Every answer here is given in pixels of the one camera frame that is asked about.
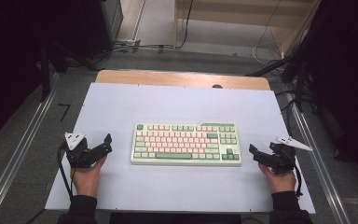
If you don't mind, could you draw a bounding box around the green and pink keyboard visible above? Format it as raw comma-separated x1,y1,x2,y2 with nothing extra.
130,121,242,167

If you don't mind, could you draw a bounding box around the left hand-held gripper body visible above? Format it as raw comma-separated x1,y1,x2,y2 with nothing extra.
62,132,104,169

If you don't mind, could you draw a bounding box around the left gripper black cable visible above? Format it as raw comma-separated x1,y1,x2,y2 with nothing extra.
57,142,75,200

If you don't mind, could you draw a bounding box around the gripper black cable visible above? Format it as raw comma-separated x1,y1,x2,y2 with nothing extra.
57,142,75,200
287,148,304,198

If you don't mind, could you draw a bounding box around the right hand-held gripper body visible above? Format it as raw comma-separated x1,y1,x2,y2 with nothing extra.
268,136,313,175

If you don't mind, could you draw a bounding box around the white table cover board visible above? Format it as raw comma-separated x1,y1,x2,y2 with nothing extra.
45,81,317,215

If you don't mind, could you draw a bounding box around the black cabinet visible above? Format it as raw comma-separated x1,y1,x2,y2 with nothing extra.
77,0,125,60

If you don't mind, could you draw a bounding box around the person's right hand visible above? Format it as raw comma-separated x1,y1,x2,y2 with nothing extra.
257,163,297,195

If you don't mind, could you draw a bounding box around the metal floor rail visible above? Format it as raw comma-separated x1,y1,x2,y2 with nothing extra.
283,91,352,224
0,74,60,224

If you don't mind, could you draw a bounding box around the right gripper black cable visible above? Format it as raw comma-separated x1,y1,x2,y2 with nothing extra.
287,148,304,198

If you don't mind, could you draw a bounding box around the person's left hand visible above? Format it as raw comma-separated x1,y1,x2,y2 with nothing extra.
70,156,108,199

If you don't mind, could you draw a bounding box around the light wooden shelf unit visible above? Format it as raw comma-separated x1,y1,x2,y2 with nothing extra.
172,0,322,58

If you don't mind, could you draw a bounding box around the black floor cable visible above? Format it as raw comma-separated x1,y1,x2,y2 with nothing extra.
178,0,196,49

